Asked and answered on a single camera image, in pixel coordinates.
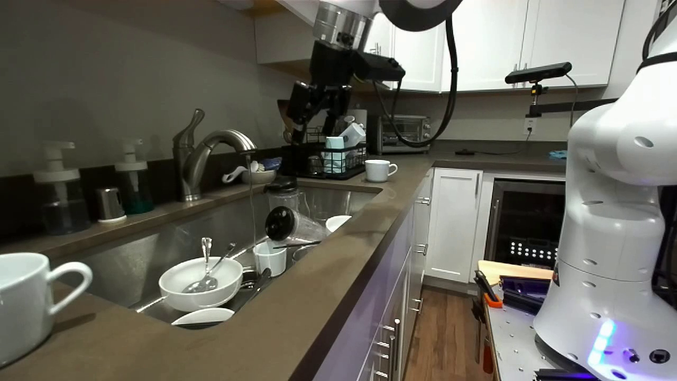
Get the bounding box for light blue cup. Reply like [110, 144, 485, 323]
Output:
[321, 134, 350, 176]

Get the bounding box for white upper cabinets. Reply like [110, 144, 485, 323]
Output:
[251, 0, 628, 95]

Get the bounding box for small white plate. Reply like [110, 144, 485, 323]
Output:
[169, 308, 237, 331]

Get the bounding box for clear soap dispenser white pump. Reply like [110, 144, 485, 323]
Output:
[31, 139, 91, 237]

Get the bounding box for brushed steel faucet handle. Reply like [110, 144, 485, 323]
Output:
[173, 107, 210, 150]

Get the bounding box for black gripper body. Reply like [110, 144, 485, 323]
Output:
[306, 40, 369, 116]

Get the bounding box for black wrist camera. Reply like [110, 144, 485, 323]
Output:
[358, 54, 409, 83]

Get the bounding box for white dish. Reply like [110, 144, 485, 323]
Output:
[324, 214, 353, 236]

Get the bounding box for silver toaster oven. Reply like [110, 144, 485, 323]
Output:
[365, 113, 433, 157]

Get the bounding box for black built-in wine cooler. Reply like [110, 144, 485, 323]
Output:
[485, 176, 567, 269]

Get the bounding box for metal fork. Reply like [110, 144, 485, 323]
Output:
[200, 241, 242, 293]

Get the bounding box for yellow wooden board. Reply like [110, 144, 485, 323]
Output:
[476, 259, 556, 287]

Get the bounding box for large white mug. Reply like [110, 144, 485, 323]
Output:
[0, 249, 95, 371]

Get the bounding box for dark blue box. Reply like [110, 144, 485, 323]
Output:
[500, 275, 556, 313]

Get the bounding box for grey counter drawers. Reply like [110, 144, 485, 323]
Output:
[313, 171, 433, 381]

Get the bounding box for small white cup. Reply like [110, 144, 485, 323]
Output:
[249, 241, 289, 279]

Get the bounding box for small metal cup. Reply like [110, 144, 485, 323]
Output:
[94, 187, 130, 226]

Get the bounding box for metal spoon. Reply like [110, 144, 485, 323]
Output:
[185, 236, 219, 294]

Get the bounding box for white lower cabinet door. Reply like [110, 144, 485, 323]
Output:
[425, 166, 487, 287]

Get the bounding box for stainless steel sink basin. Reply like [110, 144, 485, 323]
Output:
[70, 179, 387, 329]

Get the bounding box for dark glass tumbler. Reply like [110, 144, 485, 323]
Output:
[265, 180, 301, 214]

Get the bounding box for black stereo camera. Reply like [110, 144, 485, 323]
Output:
[504, 60, 575, 88]

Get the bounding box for small white mug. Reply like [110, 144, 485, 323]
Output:
[361, 157, 401, 185]

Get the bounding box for orange black tool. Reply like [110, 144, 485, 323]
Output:
[471, 266, 507, 312]

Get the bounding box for white bowl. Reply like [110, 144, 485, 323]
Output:
[157, 254, 247, 316]

